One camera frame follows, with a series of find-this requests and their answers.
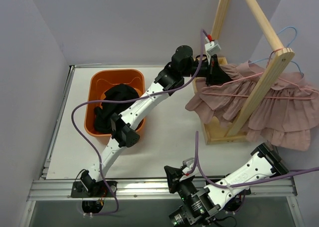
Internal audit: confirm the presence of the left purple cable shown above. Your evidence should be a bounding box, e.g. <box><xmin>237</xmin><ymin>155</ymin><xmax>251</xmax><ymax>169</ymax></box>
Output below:
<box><xmin>71</xmin><ymin>29</ymin><xmax>212</xmax><ymax>215</ymax></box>

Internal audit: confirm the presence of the orange plastic basket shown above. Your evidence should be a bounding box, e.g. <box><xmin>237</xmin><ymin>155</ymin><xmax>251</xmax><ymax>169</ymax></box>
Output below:
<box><xmin>84</xmin><ymin>69</ymin><xmax>145</xmax><ymax>145</ymax></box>

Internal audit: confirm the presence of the wooden clothes rack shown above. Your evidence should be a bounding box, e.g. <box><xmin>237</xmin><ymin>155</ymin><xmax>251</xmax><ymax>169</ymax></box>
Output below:
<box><xmin>194</xmin><ymin>0</ymin><xmax>295</xmax><ymax>145</ymax></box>

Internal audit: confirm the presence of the pink wire hanger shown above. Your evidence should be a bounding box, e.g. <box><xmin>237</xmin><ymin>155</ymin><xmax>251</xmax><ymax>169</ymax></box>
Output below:
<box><xmin>199</xmin><ymin>61</ymin><xmax>319</xmax><ymax>100</ymax></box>

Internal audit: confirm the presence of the black pleated skirt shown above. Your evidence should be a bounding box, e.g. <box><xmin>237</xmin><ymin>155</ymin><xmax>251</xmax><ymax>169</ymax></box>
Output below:
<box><xmin>94</xmin><ymin>84</ymin><xmax>139</xmax><ymax>134</ymax></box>

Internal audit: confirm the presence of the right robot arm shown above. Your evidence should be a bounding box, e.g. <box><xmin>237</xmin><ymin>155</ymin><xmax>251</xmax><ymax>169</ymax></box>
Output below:
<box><xmin>164</xmin><ymin>143</ymin><xmax>289</xmax><ymax>227</ymax></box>

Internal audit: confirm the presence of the blue wire hanger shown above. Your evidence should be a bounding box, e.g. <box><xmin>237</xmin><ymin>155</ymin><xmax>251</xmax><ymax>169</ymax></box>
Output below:
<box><xmin>251</xmin><ymin>26</ymin><xmax>304</xmax><ymax>77</ymax></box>

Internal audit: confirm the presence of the pink ruffled skirt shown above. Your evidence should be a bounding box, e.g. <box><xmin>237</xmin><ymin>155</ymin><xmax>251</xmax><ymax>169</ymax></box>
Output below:
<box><xmin>185</xmin><ymin>64</ymin><xmax>319</xmax><ymax>151</ymax></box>

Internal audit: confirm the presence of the aluminium mounting rail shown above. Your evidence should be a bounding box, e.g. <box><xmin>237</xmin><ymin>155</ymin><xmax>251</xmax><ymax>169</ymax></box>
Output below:
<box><xmin>26</xmin><ymin>65</ymin><xmax>299</xmax><ymax>202</ymax></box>

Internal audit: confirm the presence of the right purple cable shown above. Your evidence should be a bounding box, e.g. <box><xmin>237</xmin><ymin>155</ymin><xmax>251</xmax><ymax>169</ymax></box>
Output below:
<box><xmin>185</xmin><ymin>131</ymin><xmax>319</xmax><ymax>190</ymax></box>

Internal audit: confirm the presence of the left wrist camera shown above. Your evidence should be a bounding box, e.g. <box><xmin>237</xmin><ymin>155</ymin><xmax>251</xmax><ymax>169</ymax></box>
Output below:
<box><xmin>204</xmin><ymin>37</ymin><xmax>221</xmax><ymax>56</ymax></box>

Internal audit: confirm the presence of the purple cable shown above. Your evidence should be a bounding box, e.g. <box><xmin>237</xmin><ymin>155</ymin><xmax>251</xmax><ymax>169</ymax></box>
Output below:
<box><xmin>71</xmin><ymin>29</ymin><xmax>212</xmax><ymax>215</ymax></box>
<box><xmin>185</xmin><ymin>131</ymin><xmax>319</xmax><ymax>190</ymax></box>

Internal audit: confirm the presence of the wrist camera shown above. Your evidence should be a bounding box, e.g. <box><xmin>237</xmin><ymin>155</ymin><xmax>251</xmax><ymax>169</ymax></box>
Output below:
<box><xmin>204</xmin><ymin>37</ymin><xmax>221</xmax><ymax>56</ymax></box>
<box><xmin>179</xmin><ymin>158</ymin><xmax>197</xmax><ymax>182</ymax></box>

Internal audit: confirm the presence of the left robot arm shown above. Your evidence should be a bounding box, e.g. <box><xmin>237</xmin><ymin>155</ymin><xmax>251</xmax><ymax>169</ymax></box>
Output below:
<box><xmin>73</xmin><ymin>40</ymin><xmax>230</xmax><ymax>197</ymax></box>

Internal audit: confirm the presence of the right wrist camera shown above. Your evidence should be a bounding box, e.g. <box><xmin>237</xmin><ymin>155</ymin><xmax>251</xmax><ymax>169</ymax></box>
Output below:
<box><xmin>179</xmin><ymin>158</ymin><xmax>197</xmax><ymax>182</ymax></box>

